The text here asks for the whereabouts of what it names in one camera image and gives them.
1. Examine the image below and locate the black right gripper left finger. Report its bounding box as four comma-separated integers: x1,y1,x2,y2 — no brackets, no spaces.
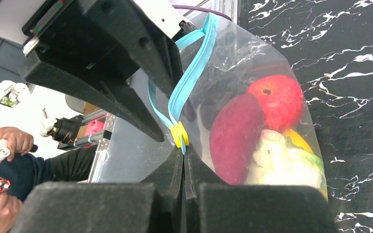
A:
12,149,184,233

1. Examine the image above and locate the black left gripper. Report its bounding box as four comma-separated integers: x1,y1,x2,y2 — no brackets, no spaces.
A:
22,0,183,142

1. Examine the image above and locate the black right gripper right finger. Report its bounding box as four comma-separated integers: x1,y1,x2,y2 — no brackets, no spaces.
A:
184,146,337,233

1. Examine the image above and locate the magenta sweet potato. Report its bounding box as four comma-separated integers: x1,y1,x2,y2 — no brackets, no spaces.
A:
209,93,265,184

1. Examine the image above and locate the dark red plum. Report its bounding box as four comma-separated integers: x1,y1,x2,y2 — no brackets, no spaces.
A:
189,76,248,130

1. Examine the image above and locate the clear zip top bag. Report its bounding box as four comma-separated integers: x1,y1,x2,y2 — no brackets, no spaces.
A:
89,14,327,197

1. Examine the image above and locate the yellow banana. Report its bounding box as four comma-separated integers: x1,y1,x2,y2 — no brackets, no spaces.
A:
283,129,328,200

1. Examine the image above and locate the red apple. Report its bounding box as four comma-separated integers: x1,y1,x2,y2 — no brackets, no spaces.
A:
247,75,304,133

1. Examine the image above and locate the operator left hand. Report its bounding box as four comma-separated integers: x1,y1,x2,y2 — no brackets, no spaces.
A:
0,127,34,162

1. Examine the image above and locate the operator right hand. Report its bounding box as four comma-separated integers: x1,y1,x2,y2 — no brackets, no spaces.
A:
0,192,23,233

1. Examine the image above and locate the aluminium frame rail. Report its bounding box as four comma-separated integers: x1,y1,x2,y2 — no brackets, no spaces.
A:
73,109,117,183

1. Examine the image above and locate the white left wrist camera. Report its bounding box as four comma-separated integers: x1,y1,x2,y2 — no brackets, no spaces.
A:
133,0,195,41

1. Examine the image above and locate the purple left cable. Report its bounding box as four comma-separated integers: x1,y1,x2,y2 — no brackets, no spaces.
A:
172,4,232,21

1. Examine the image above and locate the teleoperation leader handle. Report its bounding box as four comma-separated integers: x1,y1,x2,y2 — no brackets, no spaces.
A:
0,80,39,210

